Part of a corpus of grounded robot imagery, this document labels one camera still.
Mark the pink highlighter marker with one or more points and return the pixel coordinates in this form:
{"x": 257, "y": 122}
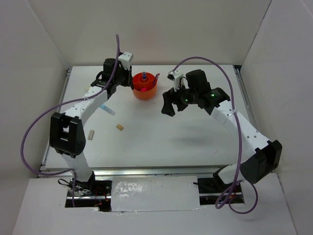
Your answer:
{"x": 143, "y": 89}

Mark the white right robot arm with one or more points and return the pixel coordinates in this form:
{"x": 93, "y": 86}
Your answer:
{"x": 260, "y": 155}

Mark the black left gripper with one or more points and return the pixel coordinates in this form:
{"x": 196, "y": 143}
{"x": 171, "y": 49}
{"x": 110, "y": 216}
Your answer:
{"x": 128, "y": 73}

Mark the orange round organizer container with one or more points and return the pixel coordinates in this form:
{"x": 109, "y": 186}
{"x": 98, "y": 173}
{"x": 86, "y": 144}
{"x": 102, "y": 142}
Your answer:
{"x": 145, "y": 85}

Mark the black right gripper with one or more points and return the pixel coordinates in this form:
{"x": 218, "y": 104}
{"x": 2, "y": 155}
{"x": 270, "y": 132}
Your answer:
{"x": 170, "y": 96}

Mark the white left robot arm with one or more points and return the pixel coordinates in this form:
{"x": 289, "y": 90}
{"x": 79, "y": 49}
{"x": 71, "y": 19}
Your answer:
{"x": 67, "y": 135}

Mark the white foil-covered panel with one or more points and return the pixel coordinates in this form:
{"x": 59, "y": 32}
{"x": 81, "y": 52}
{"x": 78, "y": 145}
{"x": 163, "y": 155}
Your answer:
{"x": 153, "y": 194}

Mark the small tan eraser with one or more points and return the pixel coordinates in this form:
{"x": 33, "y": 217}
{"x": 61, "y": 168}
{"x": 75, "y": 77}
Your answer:
{"x": 120, "y": 127}

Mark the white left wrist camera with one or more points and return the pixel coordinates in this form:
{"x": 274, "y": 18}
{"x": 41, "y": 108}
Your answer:
{"x": 126, "y": 59}

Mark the beige eraser block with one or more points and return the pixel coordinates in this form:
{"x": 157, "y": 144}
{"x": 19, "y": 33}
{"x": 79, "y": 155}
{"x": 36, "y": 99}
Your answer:
{"x": 91, "y": 134}

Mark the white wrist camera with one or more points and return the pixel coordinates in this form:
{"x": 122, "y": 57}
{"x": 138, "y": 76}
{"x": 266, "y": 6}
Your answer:
{"x": 126, "y": 59}
{"x": 177, "y": 77}

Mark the blue-capped clear tube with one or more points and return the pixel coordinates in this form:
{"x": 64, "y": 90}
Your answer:
{"x": 107, "y": 109}

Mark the red pen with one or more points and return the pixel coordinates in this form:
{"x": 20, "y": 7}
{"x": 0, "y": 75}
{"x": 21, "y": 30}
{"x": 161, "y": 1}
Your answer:
{"x": 156, "y": 78}

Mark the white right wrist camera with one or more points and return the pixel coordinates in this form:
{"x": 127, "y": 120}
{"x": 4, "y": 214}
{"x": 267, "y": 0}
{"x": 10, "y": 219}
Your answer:
{"x": 177, "y": 77}

